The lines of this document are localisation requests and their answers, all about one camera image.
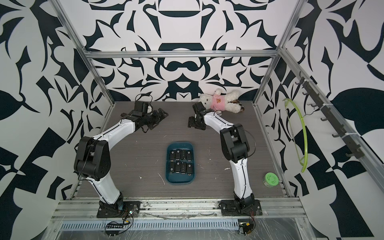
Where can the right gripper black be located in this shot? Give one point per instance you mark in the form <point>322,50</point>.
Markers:
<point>191,122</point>

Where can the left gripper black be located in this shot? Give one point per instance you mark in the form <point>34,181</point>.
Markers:
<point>158,118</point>

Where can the black car key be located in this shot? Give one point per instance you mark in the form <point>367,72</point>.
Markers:
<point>189,156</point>
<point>172,156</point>
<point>177,166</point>
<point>172,167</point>
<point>183,167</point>
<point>190,169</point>
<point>183,155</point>
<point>178,154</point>

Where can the dark teal storage box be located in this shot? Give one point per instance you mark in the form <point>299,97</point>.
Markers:
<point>178,178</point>

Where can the black car key front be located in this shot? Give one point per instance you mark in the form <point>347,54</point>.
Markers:
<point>177,166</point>

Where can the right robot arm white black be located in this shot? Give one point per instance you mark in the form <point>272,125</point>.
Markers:
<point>235,148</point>

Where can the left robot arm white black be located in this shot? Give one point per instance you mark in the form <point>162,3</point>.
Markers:
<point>93,160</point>

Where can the black connector box right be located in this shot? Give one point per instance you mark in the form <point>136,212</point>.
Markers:
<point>245,228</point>

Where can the black connector box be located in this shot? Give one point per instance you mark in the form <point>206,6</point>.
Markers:
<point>113,229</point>
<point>245,228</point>

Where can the black connector box left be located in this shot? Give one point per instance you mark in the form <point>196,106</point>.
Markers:
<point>113,229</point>

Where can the white teddy bear pink shirt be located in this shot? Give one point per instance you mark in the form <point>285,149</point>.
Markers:
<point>222,102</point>

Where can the green tape roll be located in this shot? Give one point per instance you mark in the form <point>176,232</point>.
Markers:
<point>271,180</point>

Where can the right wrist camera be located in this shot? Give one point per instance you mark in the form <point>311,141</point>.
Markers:
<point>198,107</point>

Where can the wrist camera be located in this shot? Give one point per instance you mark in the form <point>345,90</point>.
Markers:
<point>198,107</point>
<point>143,107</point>

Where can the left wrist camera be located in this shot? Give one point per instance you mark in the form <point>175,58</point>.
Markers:
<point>143,107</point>

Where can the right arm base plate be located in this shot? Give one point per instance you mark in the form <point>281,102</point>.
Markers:
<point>234,208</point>

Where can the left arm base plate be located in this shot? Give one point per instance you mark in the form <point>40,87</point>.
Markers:
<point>106,211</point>

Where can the green hoop on wall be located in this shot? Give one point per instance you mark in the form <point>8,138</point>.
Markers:
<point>304,159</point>

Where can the black hook rail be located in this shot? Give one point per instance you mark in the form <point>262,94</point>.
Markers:
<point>330,115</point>

